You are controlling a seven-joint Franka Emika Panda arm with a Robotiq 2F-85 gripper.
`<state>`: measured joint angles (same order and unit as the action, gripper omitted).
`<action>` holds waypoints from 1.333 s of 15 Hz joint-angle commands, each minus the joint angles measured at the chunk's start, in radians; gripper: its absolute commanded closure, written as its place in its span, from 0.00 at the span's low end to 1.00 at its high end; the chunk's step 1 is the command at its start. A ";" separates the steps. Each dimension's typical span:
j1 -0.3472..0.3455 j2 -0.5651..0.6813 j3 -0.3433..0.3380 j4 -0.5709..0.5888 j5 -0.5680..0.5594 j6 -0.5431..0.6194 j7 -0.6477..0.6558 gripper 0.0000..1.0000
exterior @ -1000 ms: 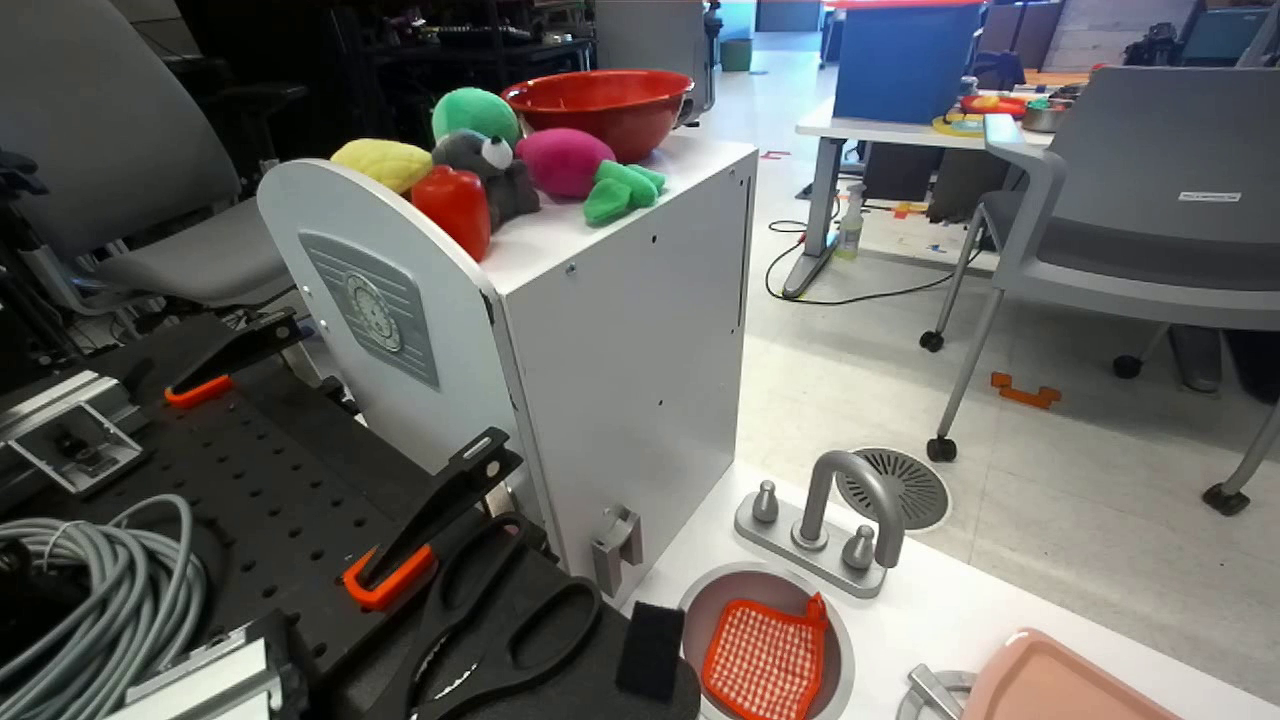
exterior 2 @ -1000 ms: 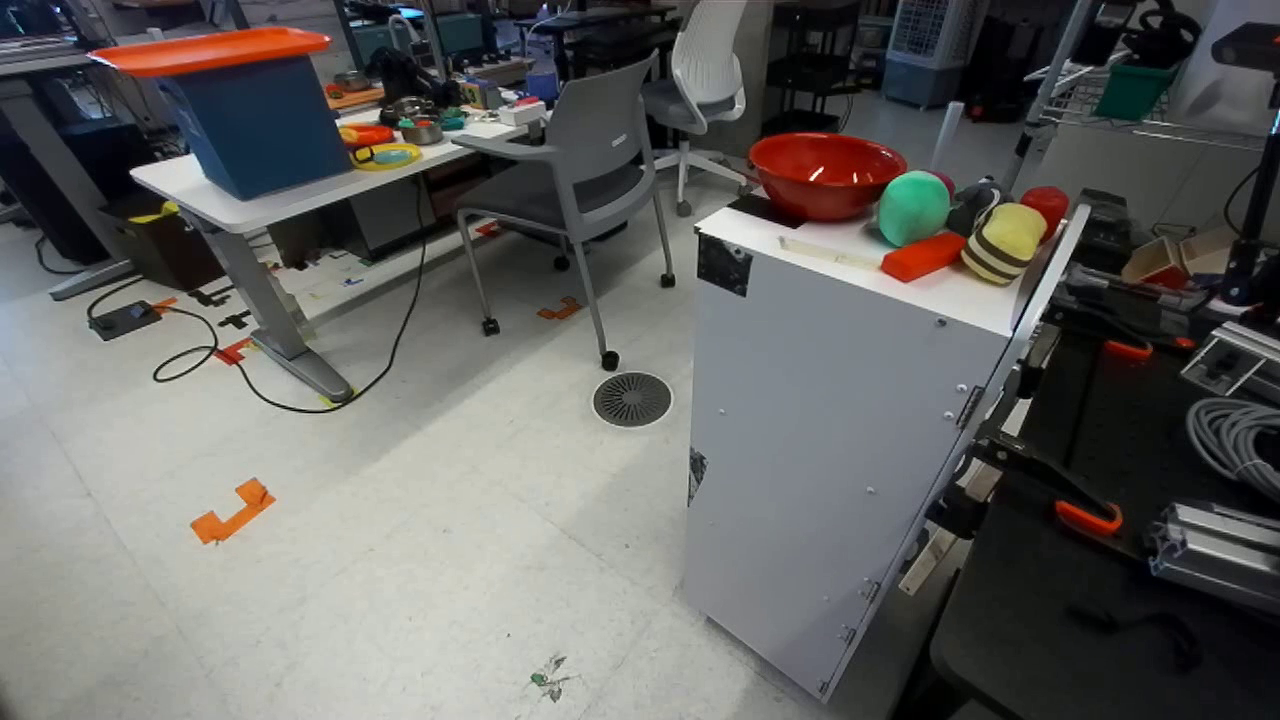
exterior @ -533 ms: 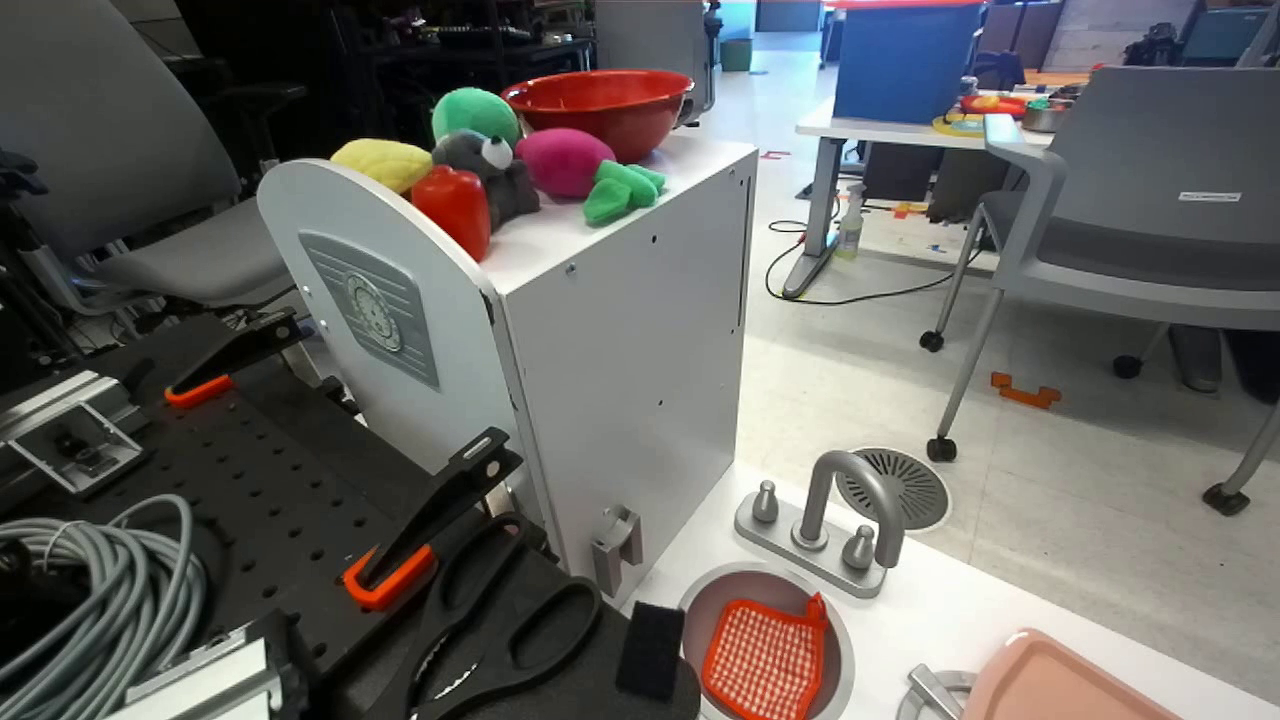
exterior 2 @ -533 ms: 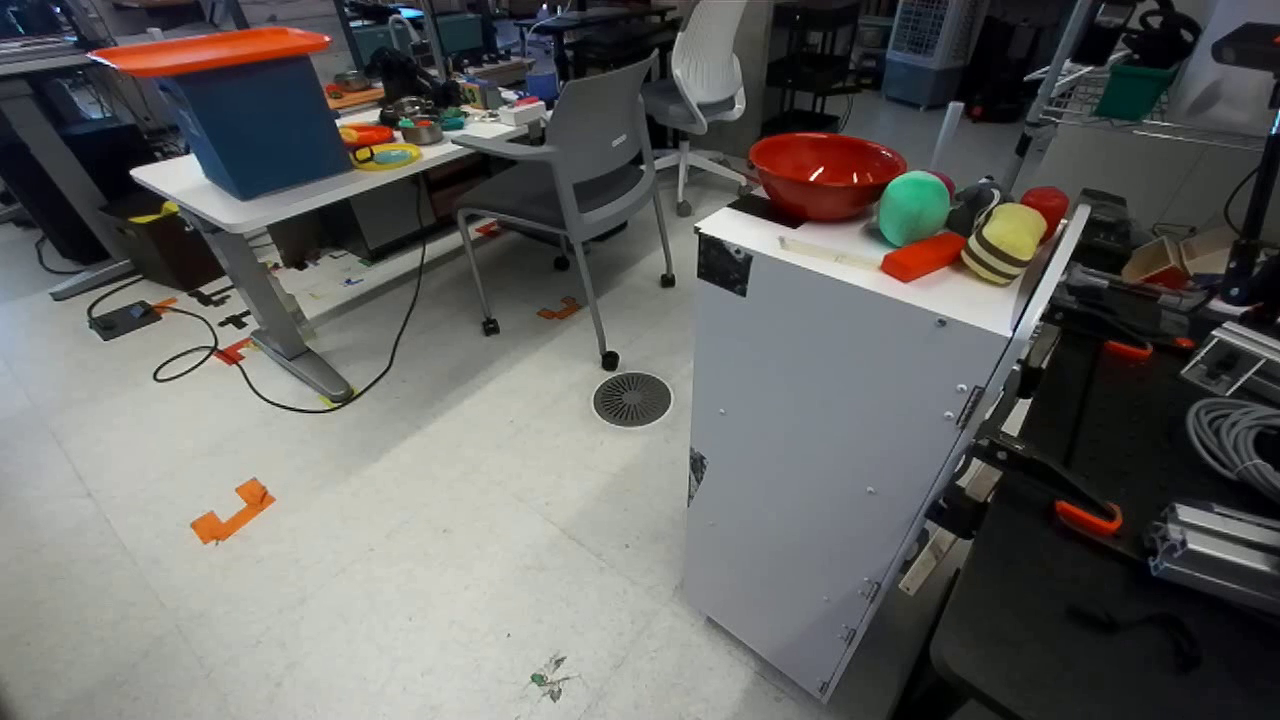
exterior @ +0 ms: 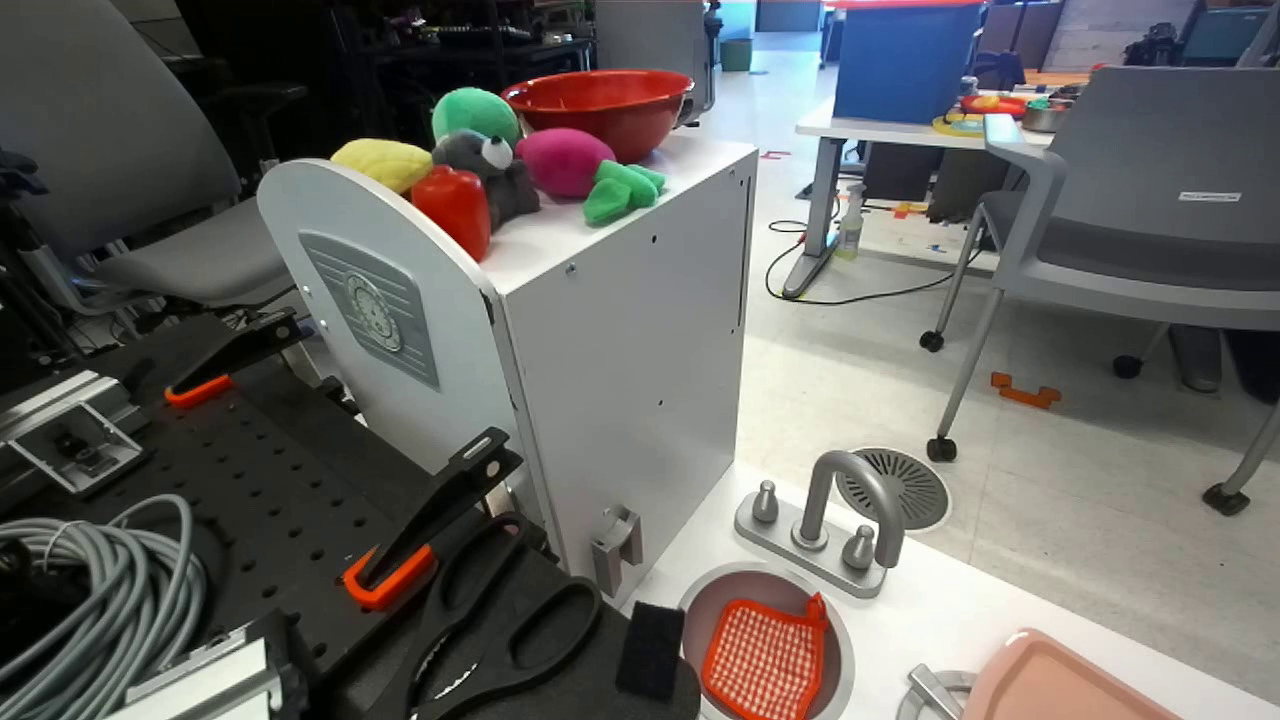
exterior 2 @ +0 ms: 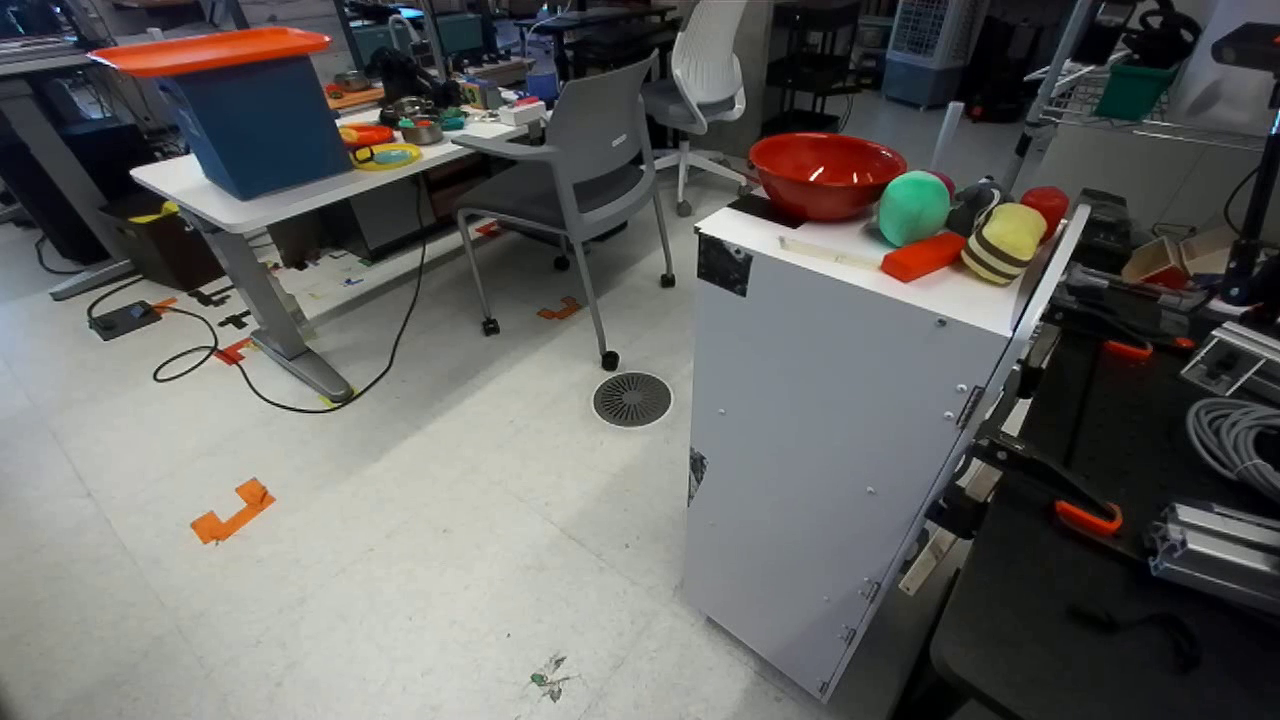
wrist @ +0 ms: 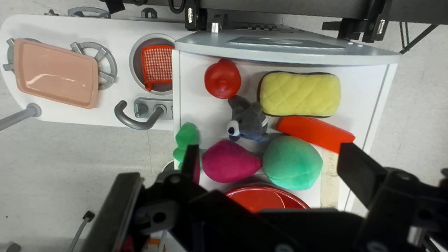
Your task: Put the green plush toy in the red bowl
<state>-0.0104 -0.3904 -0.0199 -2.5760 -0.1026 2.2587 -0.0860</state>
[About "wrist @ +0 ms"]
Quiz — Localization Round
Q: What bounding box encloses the red bowl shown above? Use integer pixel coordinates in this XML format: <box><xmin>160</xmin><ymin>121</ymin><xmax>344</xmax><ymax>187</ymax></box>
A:
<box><xmin>226</xmin><ymin>183</ymin><xmax>311</xmax><ymax>214</ymax></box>

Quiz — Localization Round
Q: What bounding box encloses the grey toy burner grate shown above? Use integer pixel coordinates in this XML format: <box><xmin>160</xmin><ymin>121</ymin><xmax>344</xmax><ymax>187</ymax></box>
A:
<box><xmin>69</xmin><ymin>40</ymin><xmax>121</xmax><ymax>91</ymax></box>

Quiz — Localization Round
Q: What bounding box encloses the red tomato plush toy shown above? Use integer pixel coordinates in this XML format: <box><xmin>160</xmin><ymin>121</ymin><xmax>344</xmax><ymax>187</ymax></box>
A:
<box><xmin>204</xmin><ymin>57</ymin><xmax>244</xmax><ymax>100</ymax></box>

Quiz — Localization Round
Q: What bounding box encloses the grey raccoon plush toy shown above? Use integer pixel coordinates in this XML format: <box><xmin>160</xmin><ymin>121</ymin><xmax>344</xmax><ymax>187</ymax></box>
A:
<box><xmin>226</xmin><ymin>95</ymin><xmax>271</xmax><ymax>144</ymax></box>

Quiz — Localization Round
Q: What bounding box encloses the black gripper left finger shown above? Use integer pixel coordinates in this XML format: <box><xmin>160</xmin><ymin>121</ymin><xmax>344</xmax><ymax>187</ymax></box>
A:
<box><xmin>181</xmin><ymin>144</ymin><xmax>205</xmax><ymax>187</ymax></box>

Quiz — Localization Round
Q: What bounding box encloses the grey toy handle bar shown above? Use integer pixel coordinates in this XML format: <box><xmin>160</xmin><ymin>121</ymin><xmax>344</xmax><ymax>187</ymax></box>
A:
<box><xmin>0</xmin><ymin>102</ymin><xmax>44</xmax><ymax>131</ymax></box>

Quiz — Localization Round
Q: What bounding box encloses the pale blue curved shelf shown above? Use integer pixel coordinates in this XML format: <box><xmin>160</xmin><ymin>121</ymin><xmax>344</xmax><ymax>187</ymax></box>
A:
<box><xmin>176</xmin><ymin>28</ymin><xmax>404</xmax><ymax>67</ymax></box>

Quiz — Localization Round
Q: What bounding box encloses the orange rectangular block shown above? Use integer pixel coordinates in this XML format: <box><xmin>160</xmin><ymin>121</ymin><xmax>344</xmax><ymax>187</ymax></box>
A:
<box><xmin>275</xmin><ymin>116</ymin><xmax>358</xmax><ymax>155</ymax></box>

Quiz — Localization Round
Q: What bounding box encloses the grey toy faucet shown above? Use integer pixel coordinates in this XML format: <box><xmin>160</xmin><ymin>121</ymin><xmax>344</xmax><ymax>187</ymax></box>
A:
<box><xmin>114</xmin><ymin>96</ymin><xmax>170</xmax><ymax>131</ymax></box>

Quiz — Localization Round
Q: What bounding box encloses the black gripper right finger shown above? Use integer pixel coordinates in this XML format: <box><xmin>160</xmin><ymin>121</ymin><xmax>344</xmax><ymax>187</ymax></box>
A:
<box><xmin>337</xmin><ymin>141</ymin><xmax>391</xmax><ymax>214</ymax></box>

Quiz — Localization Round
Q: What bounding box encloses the yellow sponge plush toy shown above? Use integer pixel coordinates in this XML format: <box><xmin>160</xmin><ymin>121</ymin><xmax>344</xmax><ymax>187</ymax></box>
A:
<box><xmin>257</xmin><ymin>70</ymin><xmax>344</xmax><ymax>119</ymax></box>

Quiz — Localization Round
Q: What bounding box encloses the black clamp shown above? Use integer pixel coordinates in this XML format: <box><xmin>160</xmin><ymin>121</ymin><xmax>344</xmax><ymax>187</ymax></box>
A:
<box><xmin>321</xmin><ymin>0</ymin><xmax>391</xmax><ymax>44</ymax></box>
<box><xmin>181</xmin><ymin>0</ymin><xmax>208</xmax><ymax>32</ymax></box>

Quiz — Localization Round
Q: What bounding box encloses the white toy kitchen counter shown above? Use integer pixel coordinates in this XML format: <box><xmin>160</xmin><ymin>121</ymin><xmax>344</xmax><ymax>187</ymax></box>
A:
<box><xmin>0</xmin><ymin>12</ymin><xmax>199</xmax><ymax>131</ymax></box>

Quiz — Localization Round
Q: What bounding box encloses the white cabinet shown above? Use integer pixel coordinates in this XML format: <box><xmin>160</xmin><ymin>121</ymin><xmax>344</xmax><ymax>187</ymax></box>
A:
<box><xmin>171</xmin><ymin>46</ymin><xmax>401</xmax><ymax>211</ymax></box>

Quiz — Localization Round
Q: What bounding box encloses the pink radish plush toy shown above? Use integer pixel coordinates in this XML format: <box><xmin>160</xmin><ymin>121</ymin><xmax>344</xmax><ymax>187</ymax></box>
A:
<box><xmin>173</xmin><ymin>121</ymin><xmax>264</xmax><ymax>184</ymax></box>

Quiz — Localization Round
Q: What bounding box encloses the round green plush toy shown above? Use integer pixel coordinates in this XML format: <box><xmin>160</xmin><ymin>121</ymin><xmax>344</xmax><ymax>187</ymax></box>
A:
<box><xmin>262</xmin><ymin>134</ymin><xmax>325</xmax><ymax>191</ymax></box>

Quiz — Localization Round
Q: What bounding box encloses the pink plastic tray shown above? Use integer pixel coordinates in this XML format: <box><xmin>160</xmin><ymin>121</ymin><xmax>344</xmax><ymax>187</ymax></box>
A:
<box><xmin>13</xmin><ymin>37</ymin><xmax>101</xmax><ymax>110</ymax></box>

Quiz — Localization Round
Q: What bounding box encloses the orange toy strainer basket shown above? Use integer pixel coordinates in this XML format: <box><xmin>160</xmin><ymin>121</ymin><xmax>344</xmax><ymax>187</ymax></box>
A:
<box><xmin>141</xmin><ymin>43</ymin><xmax>176</xmax><ymax>92</ymax></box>

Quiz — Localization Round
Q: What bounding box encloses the grey cable with black plug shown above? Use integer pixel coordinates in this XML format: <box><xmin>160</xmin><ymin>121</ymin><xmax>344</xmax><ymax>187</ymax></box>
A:
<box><xmin>68</xmin><ymin>208</ymin><xmax>97</xmax><ymax>252</ymax></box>

